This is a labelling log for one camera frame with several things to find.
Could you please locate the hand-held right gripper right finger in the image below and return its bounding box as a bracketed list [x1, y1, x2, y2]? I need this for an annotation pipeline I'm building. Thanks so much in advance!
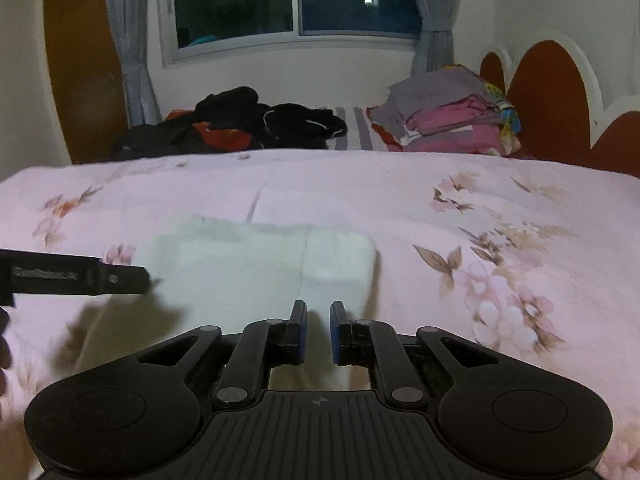
[330, 301, 505, 407]

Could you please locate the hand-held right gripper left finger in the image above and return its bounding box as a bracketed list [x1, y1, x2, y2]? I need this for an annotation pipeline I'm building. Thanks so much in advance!
[136, 300, 308, 409]

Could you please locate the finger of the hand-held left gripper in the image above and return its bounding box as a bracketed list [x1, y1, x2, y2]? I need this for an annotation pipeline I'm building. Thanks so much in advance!
[97, 259, 153, 297]

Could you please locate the pale green white towel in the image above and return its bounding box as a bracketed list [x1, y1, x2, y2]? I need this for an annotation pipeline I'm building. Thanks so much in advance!
[135, 214, 379, 392]

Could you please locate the pile of dark clothes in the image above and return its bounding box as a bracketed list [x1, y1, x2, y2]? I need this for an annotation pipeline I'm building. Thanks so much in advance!
[111, 86, 349, 162]

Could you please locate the stack of folded clothes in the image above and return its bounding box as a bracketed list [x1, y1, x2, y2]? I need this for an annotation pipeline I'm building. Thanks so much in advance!
[367, 64, 522, 157]

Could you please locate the pink floral blanket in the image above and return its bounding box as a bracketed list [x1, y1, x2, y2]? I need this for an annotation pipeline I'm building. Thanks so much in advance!
[0, 149, 640, 480]

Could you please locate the brown wooden door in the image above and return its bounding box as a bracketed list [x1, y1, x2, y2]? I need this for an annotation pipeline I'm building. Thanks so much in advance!
[42, 0, 129, 166]

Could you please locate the striped bed sheet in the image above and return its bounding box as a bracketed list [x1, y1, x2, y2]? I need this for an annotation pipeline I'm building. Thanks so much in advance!
[320, 105, 403, 152]

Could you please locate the grey curtain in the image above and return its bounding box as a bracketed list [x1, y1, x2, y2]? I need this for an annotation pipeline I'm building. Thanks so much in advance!
[404, 0, 472, 77]
[101, 0, 162, 129]

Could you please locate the brown scalloped headboard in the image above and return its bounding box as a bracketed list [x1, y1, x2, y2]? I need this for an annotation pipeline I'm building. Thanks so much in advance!
[479, 35, 640, 179]

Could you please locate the white framed window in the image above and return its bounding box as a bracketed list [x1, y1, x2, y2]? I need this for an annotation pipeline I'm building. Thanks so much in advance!
[159, 0, 427, 66]

